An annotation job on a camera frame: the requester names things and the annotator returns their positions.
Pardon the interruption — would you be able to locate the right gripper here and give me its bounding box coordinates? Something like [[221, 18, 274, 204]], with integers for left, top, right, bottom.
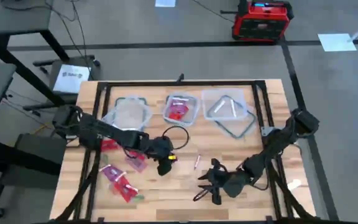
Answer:
[[193, 158, 251, 206]]

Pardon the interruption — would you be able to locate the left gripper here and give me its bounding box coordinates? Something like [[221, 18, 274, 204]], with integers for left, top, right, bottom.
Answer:
[[144, 136, 176, 177]]

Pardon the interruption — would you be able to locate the purple candy pack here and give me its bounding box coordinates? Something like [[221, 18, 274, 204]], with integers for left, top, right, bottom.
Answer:
[[99, 164, 126, 184], [124, 154, 149, 174]]

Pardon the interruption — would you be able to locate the white sticker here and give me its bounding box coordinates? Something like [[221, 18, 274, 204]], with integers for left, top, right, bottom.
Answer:
[[287, 178, 303, 192]]

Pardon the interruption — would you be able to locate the white printed paper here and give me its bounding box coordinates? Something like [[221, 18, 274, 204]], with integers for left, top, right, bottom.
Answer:
[[53, 63, 92, 95]]

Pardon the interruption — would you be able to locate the dark grey box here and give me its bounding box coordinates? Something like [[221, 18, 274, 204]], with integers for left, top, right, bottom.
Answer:
[[1, 133, 68, 187]]

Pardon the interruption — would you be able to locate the white paper sheet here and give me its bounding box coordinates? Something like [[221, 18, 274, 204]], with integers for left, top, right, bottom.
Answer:
[[318, 33, 358, 53], [155, 0, 177, 8]]

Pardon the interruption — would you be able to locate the red portable power station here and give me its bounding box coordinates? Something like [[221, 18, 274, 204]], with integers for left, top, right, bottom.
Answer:
[[231, 0, 295, 44]]

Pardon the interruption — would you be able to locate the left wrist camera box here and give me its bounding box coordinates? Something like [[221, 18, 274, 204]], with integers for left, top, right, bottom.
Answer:
[[152, 139, 172, 156]]

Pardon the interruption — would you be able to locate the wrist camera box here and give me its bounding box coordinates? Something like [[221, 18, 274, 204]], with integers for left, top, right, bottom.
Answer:
[[152, 139, 172, 156], [219, 172, 241, 192]]

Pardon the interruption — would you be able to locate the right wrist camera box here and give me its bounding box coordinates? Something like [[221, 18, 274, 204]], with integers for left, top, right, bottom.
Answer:
[[219, 172, 241, 192]]

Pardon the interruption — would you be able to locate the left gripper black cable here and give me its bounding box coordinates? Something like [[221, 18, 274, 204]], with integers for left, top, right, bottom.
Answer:
[[162, 125, 190, 150]]

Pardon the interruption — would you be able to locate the grey metal base plate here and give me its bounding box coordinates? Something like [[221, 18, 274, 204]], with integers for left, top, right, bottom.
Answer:
[[260, 125, 277, 138]]

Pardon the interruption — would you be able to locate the yellow cable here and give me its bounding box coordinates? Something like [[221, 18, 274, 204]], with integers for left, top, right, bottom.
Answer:
[[32, 123, 54, 136]]

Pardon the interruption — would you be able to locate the black table leg frame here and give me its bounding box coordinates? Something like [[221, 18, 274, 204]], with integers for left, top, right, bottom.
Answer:
[[0, 135, 63, 215]]

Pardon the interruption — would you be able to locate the black floor cable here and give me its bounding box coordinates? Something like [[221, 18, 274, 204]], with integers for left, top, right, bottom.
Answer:
[[0, 0, 88, 74]]

